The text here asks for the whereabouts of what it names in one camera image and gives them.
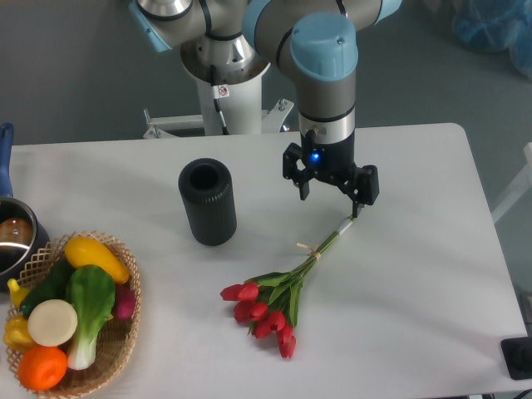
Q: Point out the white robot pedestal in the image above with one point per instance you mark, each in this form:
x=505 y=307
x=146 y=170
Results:
x=226 y=109

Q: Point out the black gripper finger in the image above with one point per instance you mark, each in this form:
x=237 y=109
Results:
x=360 y=184
x=300 y=178

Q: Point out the woven wicker basket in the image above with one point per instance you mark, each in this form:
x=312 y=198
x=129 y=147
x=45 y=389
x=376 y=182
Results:
x=115 y=341

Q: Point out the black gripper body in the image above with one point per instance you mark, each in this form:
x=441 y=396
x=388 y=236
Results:
x=327 y=162

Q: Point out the black device at edge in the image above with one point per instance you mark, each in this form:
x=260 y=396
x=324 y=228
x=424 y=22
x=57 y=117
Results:
x=517 y=355

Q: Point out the black ribbed vase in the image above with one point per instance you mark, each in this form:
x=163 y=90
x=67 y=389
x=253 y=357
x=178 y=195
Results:
x=206 y=188

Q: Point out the red tulip bouquet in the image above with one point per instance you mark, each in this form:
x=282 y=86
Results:
x=269 y=303

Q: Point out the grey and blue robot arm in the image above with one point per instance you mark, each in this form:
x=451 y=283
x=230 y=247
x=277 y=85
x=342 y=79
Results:
x=313 y=43

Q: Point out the white round disc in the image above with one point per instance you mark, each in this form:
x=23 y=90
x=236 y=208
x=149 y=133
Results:
x=52 y=323

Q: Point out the yellow banana tip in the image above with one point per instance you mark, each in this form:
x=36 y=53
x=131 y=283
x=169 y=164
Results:
x=16 y=292

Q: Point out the purple radish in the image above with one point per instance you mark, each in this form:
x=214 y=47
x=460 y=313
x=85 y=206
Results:
x=125 y=302

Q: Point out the yellow bell pepper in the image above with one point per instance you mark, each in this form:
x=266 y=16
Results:
x=16 y=334

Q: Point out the dark green cucumber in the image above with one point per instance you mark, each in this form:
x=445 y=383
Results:
x=53 y=286

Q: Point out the blue saucepan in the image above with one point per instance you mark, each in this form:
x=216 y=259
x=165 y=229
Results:
x=22 y=235

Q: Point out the orange fruit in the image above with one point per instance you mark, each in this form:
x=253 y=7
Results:
x=41 y=368

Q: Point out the green bok choy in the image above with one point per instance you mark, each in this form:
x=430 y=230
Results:
x=91 y=292

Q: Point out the white frame at right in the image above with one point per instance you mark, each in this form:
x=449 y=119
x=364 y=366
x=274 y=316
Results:
x=519 y=185

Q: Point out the yellow squash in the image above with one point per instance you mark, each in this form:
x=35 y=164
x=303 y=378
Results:
x=82 y=251

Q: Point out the blue plastic bags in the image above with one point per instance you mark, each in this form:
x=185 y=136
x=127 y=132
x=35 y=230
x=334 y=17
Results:
x=496 y=26

